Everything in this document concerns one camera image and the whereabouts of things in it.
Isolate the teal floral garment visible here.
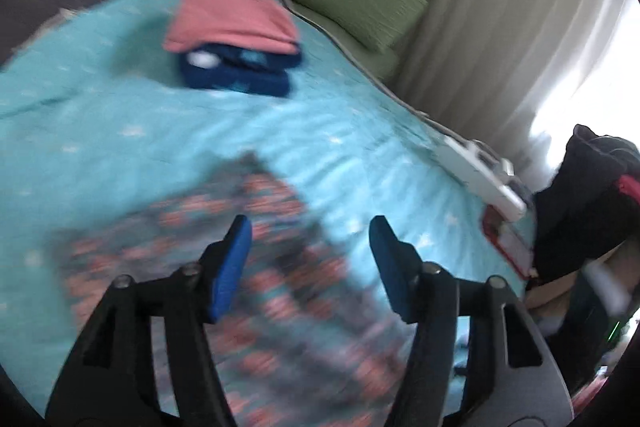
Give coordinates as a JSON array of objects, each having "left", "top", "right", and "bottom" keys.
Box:
[{"left": 47, "top": 152, "right": 471, "bottom": 427}]

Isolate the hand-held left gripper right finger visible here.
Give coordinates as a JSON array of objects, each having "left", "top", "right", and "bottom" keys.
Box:
[{"left": 368, "top": 215, "right": 573, "bottom": 427}]

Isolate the folded navy patterned garment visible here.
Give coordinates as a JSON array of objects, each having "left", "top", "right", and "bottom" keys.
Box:
[{"left": 180, "top": 44, "right": 305, "bottom": 98}]

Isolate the red and white box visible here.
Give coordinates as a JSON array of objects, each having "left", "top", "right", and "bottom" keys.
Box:
[{"left": 480, "top": 206, "right": 533, "bottom": 280}]

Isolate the large green cushion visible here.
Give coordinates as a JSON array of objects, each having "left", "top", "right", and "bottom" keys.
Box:
[{"left": 289, "top": 0, "right": 429, "bottom": 54}]

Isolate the folded pink garment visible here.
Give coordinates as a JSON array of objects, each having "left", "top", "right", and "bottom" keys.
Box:
[{"left": 164, "top": 0, "right": 302, "bottom": 56}]

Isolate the pale green seat pad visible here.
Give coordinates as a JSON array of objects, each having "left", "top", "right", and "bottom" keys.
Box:
[{"left": 295, "top": 4, "right": 401, "bottom": 85}]

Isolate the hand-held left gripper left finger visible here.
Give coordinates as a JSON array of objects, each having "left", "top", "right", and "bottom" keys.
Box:
[{"left": 45, "top": 214, "right": 253, "bottom": 427}]

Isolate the teal star-print quilt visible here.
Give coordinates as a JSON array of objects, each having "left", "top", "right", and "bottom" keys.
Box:
[{"left": 0, "top": 0, "right": 538, "bottom": 413}]

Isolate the grey curtain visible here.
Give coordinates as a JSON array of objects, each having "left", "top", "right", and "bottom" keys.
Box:
[{"left": 310, "top": 0, "right": 640, "bottom": 188}]

